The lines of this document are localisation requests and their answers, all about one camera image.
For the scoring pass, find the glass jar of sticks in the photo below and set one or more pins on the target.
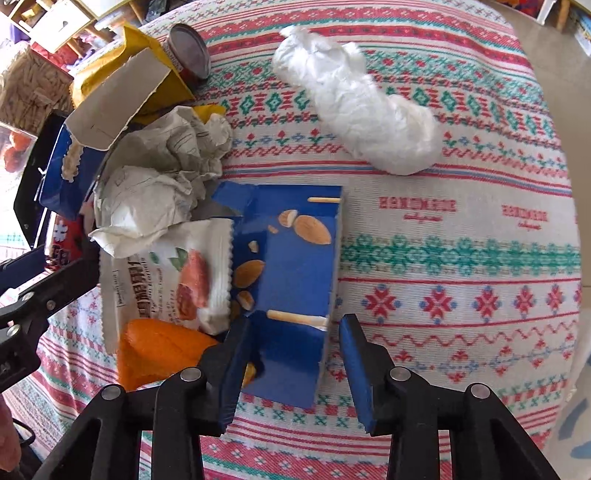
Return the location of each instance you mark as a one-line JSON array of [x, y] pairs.
[[31, 89]]

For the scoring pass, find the blue almond snack box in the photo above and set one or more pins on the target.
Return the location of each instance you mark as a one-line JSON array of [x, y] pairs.
[[286, 241]]

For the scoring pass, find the orange snack bag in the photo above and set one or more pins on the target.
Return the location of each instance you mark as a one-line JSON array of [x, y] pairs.
[[151, 350]]

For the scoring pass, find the white tissue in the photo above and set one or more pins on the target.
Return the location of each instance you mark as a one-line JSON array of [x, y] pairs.
[[392, 133]]

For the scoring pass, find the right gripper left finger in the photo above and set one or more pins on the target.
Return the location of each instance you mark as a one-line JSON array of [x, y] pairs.
[[104, 441]]

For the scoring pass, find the patterned striped tablecloth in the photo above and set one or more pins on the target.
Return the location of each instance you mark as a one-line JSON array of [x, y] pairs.
[[468, 272]]

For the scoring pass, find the grey paper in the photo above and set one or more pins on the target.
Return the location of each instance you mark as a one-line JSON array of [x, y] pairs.
[[155, 177]]

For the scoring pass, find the red snack packet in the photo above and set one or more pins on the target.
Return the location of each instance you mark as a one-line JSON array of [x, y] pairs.
[[64, 241]]

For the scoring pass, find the white trash bin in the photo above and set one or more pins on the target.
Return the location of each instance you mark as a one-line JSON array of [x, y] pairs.
[[569, 447]]

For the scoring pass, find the yellow paper bag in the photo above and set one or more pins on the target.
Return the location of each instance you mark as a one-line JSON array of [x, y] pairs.
[[136, 81]]

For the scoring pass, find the white fruit snack pouch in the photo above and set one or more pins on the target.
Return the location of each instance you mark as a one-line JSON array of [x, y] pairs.
[[182, 278]]

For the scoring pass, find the blue cookie box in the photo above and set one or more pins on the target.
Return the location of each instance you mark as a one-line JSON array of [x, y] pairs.
[[72, 170]]

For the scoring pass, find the red metal can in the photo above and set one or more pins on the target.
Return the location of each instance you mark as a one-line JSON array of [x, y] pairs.
[[191, 54]]

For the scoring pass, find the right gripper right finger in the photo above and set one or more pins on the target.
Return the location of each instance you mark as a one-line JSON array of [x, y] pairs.
[[487, 441]]

